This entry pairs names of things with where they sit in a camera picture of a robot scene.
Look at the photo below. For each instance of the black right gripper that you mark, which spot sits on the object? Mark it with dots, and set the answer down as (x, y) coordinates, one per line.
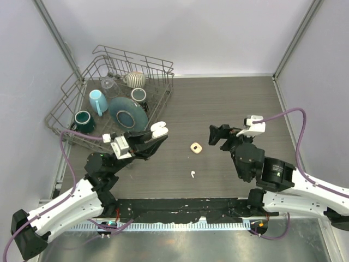
(215, 133)

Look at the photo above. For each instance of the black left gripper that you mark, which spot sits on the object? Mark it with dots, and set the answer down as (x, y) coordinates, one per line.
(140, 144)

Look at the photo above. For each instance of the white earbud charging case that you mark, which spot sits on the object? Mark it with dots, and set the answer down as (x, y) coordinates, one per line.
(159, 129)

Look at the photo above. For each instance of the beige earbud charging case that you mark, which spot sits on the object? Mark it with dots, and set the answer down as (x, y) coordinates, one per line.
(196, 148)

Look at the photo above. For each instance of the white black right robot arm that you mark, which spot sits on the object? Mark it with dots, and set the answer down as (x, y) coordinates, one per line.
(281, 186)

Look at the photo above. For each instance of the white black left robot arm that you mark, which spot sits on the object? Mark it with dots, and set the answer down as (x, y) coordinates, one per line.
(90, 196)

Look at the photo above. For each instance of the teal ceramic plate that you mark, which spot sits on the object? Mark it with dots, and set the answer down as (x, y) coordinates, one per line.
(127, 114)

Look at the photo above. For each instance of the white rimmed teal cup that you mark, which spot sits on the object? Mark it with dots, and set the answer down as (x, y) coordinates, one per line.
(138, 95)

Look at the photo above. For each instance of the light blue mug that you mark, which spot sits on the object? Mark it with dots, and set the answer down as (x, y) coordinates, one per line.
(98, 102)

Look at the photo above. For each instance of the dark green mug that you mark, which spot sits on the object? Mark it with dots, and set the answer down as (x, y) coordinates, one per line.
(83, 122)

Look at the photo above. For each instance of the clear drinking glass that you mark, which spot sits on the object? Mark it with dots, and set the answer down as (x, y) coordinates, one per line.
(110, 87)

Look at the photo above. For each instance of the striped beige mug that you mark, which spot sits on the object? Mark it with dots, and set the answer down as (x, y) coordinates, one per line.
(134, 79)

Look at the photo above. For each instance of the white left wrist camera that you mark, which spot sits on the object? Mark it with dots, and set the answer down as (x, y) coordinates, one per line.
(119, 145)

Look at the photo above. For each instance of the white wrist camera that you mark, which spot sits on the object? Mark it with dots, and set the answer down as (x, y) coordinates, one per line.
(253, 126)
(119, 145)

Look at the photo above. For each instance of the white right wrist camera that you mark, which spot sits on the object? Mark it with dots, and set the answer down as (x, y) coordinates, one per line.
(253, 126)

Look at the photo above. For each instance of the grey wire dish rack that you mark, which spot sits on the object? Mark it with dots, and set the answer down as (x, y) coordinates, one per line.
(113, 63)

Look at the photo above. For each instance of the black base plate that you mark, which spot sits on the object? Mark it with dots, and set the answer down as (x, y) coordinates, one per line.
(190, 210)

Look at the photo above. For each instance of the white cable duct strip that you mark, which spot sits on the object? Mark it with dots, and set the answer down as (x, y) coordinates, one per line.
(201, 225)

